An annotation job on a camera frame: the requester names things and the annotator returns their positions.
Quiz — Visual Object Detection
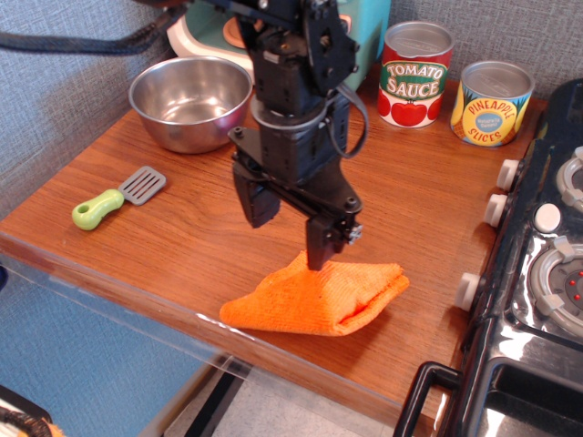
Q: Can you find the white stove knob top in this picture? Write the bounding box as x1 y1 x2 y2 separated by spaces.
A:
496 159 520 191

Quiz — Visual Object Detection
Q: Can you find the green handled toy spatula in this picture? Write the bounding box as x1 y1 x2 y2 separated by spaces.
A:
71 166 167 230

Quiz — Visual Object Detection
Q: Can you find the toy microwave oven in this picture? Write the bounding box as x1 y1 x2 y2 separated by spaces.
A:
168 0 391 90

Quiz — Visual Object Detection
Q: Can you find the tomato sauce can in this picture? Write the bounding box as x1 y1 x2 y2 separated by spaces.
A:
377 21 455 128

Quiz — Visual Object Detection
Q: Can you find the pineapple slices can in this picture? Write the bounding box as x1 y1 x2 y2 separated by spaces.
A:
450 60 535 147

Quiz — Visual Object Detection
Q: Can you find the stainless steel bowl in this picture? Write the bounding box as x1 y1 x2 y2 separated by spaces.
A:
128 56 253 154

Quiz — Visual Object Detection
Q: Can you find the orange plate in microwave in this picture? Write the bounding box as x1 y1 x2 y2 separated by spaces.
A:
222 17 245 49

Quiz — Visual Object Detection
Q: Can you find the white stove knob bottom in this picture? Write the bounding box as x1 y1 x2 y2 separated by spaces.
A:
455 272 481 311

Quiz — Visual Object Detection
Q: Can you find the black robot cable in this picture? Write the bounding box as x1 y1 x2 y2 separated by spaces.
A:
0 4 370 159

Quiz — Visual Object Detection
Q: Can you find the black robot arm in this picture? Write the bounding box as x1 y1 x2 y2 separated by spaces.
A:
219 1 363 270

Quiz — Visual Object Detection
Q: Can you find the white stove knob middle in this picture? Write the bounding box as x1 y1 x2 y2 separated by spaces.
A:
483 194 507 228

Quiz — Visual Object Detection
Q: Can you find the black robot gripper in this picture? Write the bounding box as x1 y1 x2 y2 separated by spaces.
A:
229 93 363 270

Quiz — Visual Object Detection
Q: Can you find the white stove knob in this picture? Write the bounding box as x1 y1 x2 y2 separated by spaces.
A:
483 194 507 228
455 272 481 311
496 159 520 191

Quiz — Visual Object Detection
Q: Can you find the orange cloth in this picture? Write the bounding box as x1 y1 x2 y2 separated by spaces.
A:
220 251 410 337

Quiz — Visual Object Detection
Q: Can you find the black toy stove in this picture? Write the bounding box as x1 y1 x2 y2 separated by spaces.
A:
394 79 582 436

